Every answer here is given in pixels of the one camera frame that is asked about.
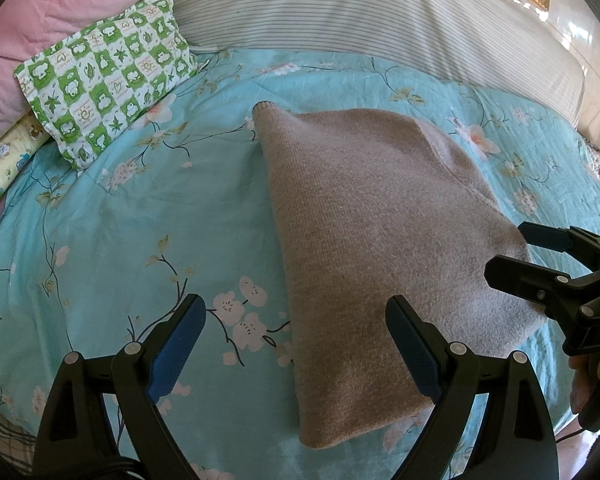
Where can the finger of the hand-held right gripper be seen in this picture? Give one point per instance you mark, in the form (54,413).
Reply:
(522,280)
(545,237)

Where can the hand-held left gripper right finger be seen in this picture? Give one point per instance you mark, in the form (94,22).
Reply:
(420,355)

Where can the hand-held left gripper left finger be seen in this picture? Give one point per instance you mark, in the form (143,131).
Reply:
(172,355)

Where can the beige knitted sweater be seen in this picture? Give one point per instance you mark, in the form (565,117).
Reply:
(380,270)

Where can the person's right hand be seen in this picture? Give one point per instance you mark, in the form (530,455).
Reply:
(582,382)

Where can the teal floral quilt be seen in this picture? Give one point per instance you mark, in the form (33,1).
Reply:
(145,240)

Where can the plaid bed sheet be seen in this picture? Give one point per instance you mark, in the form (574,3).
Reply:
(2,435)

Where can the yellow cartoon pillow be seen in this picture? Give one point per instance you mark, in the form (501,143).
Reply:
(7,160)

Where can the white striped bedding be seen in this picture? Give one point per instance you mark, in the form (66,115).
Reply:
(380,15)

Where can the green patterned pillow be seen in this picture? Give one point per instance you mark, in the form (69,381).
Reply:
(105,75)

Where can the pink quilt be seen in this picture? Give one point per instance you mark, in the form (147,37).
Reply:
(35,20)

